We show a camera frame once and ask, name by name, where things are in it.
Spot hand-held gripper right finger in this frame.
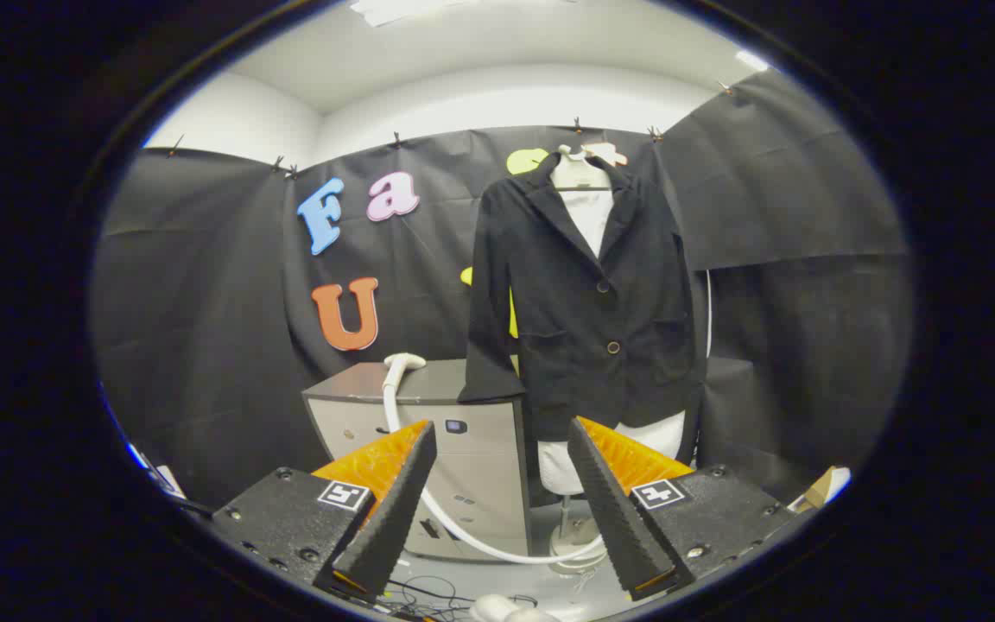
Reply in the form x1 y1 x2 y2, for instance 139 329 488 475
567 416 796 603

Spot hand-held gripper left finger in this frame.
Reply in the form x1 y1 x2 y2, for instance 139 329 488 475
208 419 440 606

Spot black blazer jacket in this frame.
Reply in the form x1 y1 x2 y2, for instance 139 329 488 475
459 151 710 443

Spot grey metal cabinet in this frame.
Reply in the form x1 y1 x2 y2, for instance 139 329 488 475
303 359 533 562

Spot small cardboard box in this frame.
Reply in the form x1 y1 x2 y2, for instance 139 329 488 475
787 466 852 515

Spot black backdrop cloth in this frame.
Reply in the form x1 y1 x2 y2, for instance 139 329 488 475
92 69 913 511

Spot white mannequin torso form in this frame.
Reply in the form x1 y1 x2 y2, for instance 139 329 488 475
536 143 688 575

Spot black floor cables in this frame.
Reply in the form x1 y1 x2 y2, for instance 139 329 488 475
385 574 542 619

